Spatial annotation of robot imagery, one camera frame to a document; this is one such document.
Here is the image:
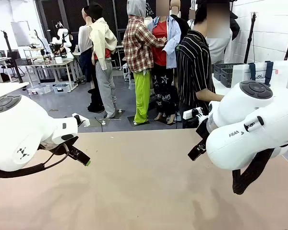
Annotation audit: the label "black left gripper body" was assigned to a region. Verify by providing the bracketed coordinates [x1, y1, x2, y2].
[51, 137, 79, 155]

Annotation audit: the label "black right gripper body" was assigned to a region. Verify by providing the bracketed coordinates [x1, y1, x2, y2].
[195, 116, 211, 145]

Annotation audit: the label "clear shopping bag navy handles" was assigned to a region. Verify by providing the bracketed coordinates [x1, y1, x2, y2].
[231, 60, 288, 91]

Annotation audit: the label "person's right forearm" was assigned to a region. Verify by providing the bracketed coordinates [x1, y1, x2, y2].
[196, 88, 225, 103]

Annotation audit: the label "white round-edged side table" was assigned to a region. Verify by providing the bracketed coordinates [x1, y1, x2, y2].
[212, 78, 231, 96]

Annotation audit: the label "clear plastic storage bin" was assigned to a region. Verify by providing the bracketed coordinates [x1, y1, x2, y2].
[53, 82, 72, 94]
[26, 83, 54, 96]

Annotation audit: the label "person in striped shirt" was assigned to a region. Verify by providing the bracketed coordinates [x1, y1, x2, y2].
[177, 0, 234, 129]

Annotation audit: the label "mannequin in white clothes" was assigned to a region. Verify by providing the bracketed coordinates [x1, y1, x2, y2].
[206, 37, 233, 65]

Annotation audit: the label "background work desk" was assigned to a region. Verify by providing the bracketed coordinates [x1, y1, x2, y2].
[24, 47, 75, 93]

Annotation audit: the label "mannequin red top blue shirt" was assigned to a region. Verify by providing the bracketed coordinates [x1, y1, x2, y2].
[146, 0, 182, 125]

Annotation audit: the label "mannequin plaid shirt green pants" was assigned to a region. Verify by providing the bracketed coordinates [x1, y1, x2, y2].
[121, 0, 168, 125]

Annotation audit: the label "black tripod with white head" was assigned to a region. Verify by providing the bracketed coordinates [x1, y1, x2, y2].
[243, 11, 259, 64]

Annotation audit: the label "black tripod stand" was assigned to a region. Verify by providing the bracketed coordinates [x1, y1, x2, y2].
[0, 30, 24, 83]

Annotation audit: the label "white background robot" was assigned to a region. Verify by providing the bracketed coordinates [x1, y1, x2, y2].
[51, 28, 74, 59]

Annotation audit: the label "mannequin black hat cream jacket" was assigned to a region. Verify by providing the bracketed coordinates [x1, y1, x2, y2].
[83, 1, 119, 120]

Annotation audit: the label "mannequin white shirt dark skirt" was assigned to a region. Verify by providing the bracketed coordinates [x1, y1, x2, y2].
[77, 8, 95, 84]

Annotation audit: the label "mannequin in black jacket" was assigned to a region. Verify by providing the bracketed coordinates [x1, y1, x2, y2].
[169, 0, 191, 33]

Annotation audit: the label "grey whiteboard panel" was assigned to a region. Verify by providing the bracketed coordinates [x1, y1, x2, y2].
[11, 21, 32, 47]

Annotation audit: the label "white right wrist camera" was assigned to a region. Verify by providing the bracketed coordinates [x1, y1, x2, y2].
[183, 107, 205, 120]

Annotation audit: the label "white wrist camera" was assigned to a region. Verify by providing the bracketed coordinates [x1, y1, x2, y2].
[183, 107, 205, 120]
[72, 112, 91, 127]

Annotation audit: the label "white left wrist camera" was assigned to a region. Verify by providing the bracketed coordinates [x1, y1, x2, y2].
[72, 112, 91, 127]

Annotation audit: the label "black sleeved left arm cable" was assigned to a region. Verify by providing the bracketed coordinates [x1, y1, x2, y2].
[0, 143, 71, 182]

